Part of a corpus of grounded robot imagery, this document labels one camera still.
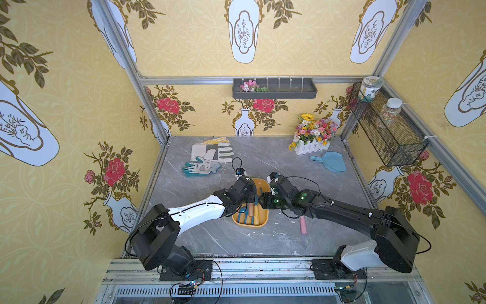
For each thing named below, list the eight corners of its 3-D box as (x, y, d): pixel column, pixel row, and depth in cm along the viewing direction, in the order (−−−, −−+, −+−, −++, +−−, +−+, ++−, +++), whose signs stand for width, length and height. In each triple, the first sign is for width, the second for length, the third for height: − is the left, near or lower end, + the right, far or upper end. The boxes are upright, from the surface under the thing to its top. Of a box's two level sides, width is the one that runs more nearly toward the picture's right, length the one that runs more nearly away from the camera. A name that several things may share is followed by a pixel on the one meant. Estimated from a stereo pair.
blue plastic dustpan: (314, 171, 107) (315, 168, 105) (309, 154, 115) (310, 151, 113) (346, 171, 107) (348, 168, 105) (339, 154, 115) (341, 151, 113)
